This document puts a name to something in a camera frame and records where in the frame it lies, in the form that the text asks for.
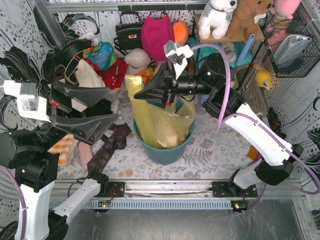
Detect yellow translucent trash bag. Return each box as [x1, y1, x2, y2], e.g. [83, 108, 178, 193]
[124, 75, 196, 149]

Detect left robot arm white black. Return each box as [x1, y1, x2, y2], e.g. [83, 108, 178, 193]
[0, 80, 118, 240]

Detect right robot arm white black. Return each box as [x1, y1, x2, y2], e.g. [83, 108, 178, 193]
[134, 53, 302, 195]

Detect cream canvas tote bag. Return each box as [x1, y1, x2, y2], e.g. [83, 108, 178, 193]
[75, 59, 105, 88]

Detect magenta knitted bag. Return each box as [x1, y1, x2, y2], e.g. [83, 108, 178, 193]
[141, 15, 175, 62]

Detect teal plastic trash bin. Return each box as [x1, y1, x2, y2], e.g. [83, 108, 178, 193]
[133, 104, 196, 166]

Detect orange striped cloth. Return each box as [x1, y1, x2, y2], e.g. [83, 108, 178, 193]
[136, 67, 154, 85]

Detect pink fuzzy cloth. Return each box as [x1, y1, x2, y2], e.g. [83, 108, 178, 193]
[78, 142, 93, 170]

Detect dark floral necktie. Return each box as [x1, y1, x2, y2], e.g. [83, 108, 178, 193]
[87, 123, 131, 173]

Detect orange white checkered towel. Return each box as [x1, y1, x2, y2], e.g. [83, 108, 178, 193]
[48, 133, 79, 167]

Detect white plush bear red clothes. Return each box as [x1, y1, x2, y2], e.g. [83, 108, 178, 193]
[96, 48, 151, 90]

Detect teal folded cloth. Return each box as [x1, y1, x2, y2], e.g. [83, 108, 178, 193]
[187, 37, 253, 68]

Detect colorful rainbow cloth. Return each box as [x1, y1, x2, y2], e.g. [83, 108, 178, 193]
[83, 41, 117, 71]

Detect black round hat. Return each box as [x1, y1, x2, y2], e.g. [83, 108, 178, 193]
[54, 39, 92, 67]

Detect orange plush toy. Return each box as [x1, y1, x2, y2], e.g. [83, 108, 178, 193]
[172, 21, 189, 47]

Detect black leather handbag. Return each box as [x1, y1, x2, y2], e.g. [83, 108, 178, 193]
[113, 11, 144, 54]

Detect grey patterned rolled cloth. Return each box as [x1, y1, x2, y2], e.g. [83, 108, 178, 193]
[221, 42, 237, 62]

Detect white plush dog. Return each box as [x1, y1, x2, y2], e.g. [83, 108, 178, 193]
[198, 0, 238, 40]

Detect blue lint roller mop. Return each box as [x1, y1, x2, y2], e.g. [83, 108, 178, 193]
[230, 33, 256, 88]

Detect yellow plush duck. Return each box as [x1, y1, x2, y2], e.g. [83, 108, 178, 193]
[251, 58, 272, 91]

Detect brown teddy bear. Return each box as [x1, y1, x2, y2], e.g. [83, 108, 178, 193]
[225, 0, 274, 39]

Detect purple orange sock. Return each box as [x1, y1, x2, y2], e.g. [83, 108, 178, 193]
[246, 145, 262, 166]

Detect black metal shelf rack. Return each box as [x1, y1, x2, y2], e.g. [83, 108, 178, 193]
[187, 13, 270, 93]

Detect silver foil pouch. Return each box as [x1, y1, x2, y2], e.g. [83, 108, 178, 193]
[273, 34, 313, 65]

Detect pink plush toy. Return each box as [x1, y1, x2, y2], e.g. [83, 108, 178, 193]
[268, 0, 301, 30]

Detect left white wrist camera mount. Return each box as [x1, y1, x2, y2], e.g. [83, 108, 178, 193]
[2, 80, 51, 122]

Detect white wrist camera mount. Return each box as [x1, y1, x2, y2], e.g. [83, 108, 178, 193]
[2, 80, 51, 122]
[163, 40, 194, 78]

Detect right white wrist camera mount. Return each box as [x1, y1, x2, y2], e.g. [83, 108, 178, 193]
[163, 40, 194, 78]

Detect aluminium rail base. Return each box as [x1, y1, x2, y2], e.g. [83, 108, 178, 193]
[49, 178, 258, 213]

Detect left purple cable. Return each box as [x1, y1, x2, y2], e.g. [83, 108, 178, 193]
[0, 84, 27, 240]

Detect purple cable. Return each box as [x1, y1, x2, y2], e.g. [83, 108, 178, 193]
[189, 43, 320, 196]
[0, 84, 27, 240]

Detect black wire basket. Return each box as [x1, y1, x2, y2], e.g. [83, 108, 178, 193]
[260, 11, 320, 78]

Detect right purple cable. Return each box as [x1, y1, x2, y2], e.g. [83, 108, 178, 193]
[189, 43, 320, 196]

